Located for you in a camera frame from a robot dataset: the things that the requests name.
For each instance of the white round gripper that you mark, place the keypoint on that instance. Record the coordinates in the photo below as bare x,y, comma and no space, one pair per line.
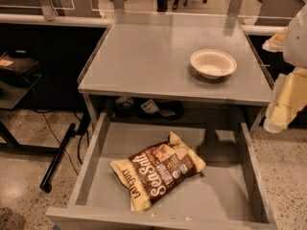
296,42

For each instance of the brown sea salt chip bag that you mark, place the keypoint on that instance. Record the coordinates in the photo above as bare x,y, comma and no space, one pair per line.
155,171

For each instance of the grey open drawer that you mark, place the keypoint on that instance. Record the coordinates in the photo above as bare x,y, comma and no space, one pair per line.
227,195

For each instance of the grey metal counter cabinet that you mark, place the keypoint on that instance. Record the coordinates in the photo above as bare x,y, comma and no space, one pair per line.
147,56

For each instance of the black round object under counter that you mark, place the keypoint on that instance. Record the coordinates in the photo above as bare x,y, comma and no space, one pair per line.
123,106

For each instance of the white paper bowl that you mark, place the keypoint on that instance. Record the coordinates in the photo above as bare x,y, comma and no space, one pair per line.
213,64

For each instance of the black pouch with white label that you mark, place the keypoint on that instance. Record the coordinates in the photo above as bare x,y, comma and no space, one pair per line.
156,109

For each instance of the black floor bar with wheel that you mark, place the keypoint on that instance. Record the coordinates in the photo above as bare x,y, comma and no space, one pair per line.
46,183

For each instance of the dark box on side table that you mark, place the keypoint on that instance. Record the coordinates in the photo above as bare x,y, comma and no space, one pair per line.
17,66

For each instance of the white horizontal rail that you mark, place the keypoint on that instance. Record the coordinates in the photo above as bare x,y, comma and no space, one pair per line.
27,19

